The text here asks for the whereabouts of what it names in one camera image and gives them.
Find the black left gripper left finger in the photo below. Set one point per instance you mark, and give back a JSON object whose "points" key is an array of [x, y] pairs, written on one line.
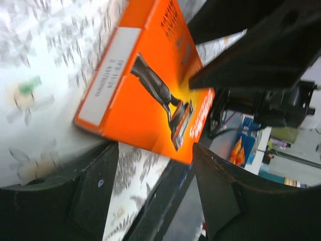
{"points": [[70, 204]]}

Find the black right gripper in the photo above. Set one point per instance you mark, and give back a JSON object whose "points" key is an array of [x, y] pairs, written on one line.
{"points": [[274, 54]]}

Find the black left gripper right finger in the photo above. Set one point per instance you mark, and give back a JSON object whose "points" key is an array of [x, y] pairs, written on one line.
{"points": [[239, 205]]}

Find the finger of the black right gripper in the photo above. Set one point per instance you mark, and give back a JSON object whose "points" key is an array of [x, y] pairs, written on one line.
{"points": [[220, 18]]}

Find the orange Gillette razor box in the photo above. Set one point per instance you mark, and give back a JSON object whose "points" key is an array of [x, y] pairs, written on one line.
{"points": [[140, 93]]}

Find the floral table mat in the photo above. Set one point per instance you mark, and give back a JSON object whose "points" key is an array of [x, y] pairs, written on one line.
{"points": [[48, 53]]}

